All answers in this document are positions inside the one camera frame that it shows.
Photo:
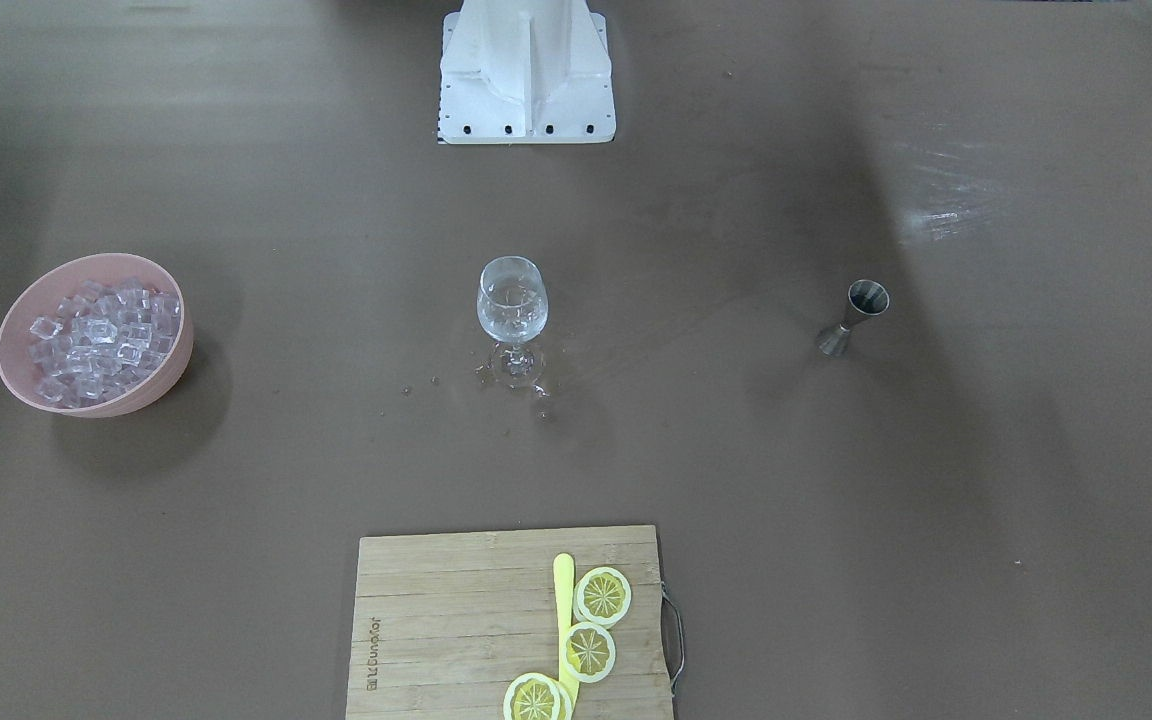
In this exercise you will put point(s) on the steel double jigger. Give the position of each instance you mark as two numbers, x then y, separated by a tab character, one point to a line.
866	299

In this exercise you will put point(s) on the clear wine glass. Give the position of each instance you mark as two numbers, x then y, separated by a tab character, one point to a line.
512	308

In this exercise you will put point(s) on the pile of clear ice cubes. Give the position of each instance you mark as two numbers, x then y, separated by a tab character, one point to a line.
103	341

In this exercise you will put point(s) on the yellow plastic knife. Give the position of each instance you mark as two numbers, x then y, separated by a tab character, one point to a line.
563	573

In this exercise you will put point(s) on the lemon slice far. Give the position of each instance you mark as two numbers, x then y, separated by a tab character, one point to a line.
602	596

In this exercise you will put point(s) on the lemon slice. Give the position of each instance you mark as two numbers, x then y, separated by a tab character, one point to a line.
602	596
587	653
536	696

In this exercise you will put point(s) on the lemon slice middle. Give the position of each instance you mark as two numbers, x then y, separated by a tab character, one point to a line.
587	653

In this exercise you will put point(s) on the bamboo cutting board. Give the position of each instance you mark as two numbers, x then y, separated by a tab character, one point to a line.
444	623

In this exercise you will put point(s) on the lemon slice near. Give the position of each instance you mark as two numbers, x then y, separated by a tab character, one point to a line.
536	696

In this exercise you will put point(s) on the pink plastic bowl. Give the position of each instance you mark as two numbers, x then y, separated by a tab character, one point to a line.
20	375

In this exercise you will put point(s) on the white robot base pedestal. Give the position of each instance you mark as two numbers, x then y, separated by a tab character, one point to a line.
525	72

